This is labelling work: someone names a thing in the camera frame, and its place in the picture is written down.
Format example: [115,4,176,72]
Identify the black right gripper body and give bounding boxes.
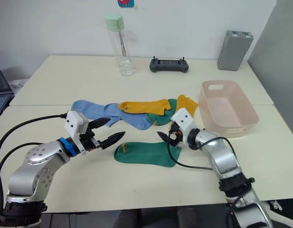
[168,121,186,149]

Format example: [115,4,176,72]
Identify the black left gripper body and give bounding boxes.
[78,127,101,153]

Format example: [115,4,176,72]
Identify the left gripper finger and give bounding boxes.
[89,117,111,131]
[99,131,127,150]

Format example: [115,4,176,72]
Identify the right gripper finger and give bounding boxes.
[156,131,172,143]

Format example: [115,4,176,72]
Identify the pink plastic container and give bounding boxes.
[198,80,260,139]

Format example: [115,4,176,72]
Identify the light blue sock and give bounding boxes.
[103,103,152,131]
[72,100,119,128]

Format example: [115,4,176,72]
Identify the green sock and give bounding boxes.
[146,97,178,126]
[113,141,182,168]

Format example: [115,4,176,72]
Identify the mustard yellow sock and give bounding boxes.
[176,94,199,118]
[118,98,173,116]

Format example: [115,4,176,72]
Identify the dark grey handheld controller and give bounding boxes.
[149,56,191,74]

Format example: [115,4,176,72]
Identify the clear bottle with green lid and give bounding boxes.
[104,13,135,77]

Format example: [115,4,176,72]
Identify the white power strip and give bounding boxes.
[9,77,31,90]

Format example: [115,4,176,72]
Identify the dark laptop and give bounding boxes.
[0,58,15,122]

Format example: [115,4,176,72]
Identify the grey rectangular box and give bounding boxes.
[216,29,254,71]

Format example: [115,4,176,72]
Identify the grey partition panel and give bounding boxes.
[247,0,293,143]

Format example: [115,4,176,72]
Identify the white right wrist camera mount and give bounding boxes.
[171,108,194,131]

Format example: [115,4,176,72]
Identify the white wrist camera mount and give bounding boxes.
[171,108,194,131]
[64,110,89,156]

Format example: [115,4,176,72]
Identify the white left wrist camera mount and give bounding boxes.
[64,110,89,156]

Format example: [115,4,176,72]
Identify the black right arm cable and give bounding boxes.
[167,133,255,228]

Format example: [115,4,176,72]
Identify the small white bracket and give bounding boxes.
[269,200,284,211]

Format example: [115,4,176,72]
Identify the red and blue wall sticker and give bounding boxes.
[117,0,136,8]

